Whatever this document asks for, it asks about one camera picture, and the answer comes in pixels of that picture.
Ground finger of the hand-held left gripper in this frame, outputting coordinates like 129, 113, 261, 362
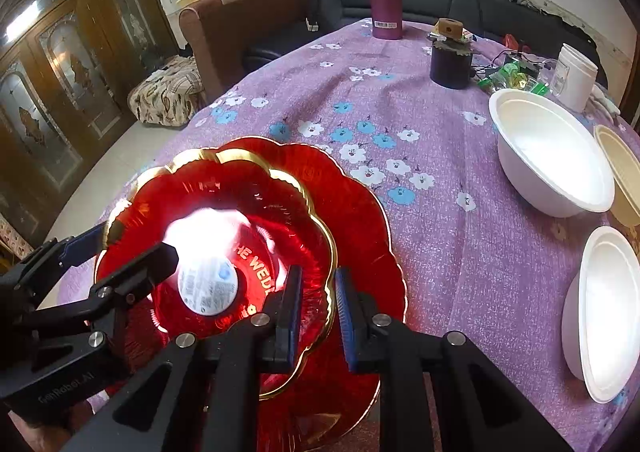
0, 222, 111, 314
25, 242, 180, 334

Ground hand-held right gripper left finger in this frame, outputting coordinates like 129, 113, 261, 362
60, 266, 304, 452

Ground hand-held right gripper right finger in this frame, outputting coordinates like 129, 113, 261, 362
335, 266, 576, 452

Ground large red scalloped plate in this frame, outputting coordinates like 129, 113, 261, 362
117, 136, 407, 450

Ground small red gold-rimmed plate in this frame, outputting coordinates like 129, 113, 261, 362
94, 148, 335, 400

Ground white foam bowl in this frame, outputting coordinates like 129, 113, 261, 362
488, 88, 616, 219
561, 226, 640, 404

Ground purple floral tablecloth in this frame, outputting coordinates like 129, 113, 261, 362
40, 17, 640, 452

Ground wooden glass-door cabinet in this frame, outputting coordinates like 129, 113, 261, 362
0, 0, 178, 243

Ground patterned blanket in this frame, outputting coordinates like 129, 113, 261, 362
127, 56, 206, 125

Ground black cup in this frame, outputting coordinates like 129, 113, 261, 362
430, 44, 473, 89

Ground brown armchair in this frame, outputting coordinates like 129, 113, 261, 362
178, 0, 317, 108

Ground green candy wrappers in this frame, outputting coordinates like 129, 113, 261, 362
477, 57, 551, 95

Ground black leather sofa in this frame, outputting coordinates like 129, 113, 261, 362
245, 0, 608, 83

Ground cream plastic bowl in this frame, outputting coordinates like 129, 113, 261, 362
593, 124, 640, 228

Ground white plastic jar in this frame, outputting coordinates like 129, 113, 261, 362
551, 43, 599, 113

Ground white cloth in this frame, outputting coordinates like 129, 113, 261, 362
592, 84, 622, 119

